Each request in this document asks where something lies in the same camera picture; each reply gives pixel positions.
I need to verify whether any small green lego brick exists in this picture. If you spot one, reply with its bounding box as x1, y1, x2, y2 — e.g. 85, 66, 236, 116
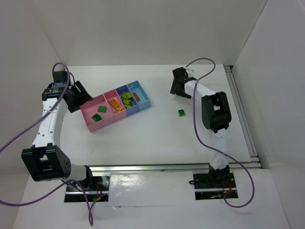
178, 109, 185, 117

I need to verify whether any dark green lego plate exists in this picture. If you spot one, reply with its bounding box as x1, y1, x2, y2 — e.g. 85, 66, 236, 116
97, 106, 107, 113

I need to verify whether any yellow rounded lego brick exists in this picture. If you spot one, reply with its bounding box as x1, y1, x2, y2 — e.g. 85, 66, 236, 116
109, 98, 119, 109

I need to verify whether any brown lego brick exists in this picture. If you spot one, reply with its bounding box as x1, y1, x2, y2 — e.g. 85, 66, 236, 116
132, 93, 141, 102

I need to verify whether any long lime lego brick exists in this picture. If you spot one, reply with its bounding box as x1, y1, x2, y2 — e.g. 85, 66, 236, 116
122, 98, 132, 104

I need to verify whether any orange lego brick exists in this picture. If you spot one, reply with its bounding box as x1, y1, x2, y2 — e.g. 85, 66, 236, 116
115, 107, 122, 113

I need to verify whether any lime lego brick curved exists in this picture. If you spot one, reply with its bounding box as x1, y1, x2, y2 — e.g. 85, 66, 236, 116
124, 104, 132, 109

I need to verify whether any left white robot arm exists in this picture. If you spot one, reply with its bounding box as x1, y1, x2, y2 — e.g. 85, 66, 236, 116
21, 71, 93, 187

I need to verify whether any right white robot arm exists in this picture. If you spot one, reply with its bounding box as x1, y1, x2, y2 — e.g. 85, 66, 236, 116
170, 67, 232, 185

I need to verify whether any large pink bin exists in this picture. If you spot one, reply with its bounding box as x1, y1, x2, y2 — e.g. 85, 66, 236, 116
81, 94, 115, 132

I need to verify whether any small pink bin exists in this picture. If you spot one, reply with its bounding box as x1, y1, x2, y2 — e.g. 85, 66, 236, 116
103, 89, 127, 121

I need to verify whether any light blue bin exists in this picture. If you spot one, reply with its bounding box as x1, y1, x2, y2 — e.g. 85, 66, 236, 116
127, 81, 150, 111

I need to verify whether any purple-blue bin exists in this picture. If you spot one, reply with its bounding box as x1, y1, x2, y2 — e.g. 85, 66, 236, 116
116, 85, 139, 116

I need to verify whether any lime lego brick upper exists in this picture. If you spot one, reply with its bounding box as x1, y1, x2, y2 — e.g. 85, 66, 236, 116
120, 92, 126, 98

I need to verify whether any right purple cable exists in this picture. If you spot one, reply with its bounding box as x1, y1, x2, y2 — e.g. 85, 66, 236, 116
185, 57, 255, 208

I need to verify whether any purple cable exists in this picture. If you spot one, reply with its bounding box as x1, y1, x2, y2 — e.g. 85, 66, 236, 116
0, 62, 95, 227
185, 57, 255, 208

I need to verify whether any aluminium rail right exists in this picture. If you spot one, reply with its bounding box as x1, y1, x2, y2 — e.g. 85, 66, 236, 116
224, 65, 260, 164

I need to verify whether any aluminium rail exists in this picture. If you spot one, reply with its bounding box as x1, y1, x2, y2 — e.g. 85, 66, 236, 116
224, 65, 260, 164
37, 162, 263, 174

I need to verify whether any aluminium rail front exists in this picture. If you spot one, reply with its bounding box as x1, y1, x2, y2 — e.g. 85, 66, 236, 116
37, 162, 263, 174

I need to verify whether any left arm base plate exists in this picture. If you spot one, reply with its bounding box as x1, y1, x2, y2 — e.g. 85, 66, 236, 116
64, 175, 110, 203

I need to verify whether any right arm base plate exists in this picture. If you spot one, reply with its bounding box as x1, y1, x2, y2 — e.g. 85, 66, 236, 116
189, 173, 238, 200

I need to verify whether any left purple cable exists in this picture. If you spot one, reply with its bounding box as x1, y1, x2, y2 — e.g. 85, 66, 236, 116
0, 62, 95, 227

